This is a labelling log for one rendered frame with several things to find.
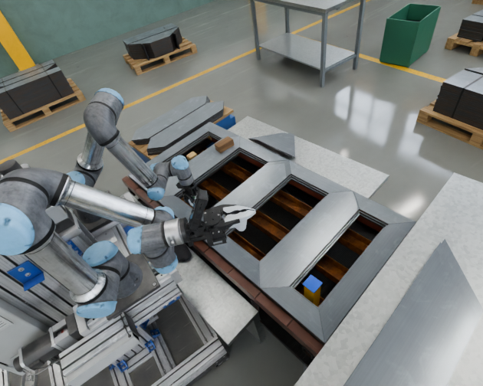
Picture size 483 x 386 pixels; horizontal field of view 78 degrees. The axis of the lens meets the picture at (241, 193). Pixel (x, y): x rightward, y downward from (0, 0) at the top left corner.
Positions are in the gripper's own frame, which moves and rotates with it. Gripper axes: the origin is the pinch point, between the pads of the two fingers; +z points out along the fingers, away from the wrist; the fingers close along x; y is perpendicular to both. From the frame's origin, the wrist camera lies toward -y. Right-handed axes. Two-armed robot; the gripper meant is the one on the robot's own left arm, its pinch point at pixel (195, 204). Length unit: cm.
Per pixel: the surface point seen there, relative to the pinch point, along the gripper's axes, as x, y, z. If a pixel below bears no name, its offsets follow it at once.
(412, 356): -4, 119, -22
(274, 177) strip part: 45.0, 21.4, 0.8
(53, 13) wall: 148, -680, 8
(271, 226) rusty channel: 25.2, 34.8, 17.6
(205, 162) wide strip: 28.5, -24.4, 0.8
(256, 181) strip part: 36.0, 14.8, 0.8
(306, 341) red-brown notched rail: -16, 90, 3
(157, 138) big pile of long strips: 24, -78, 1
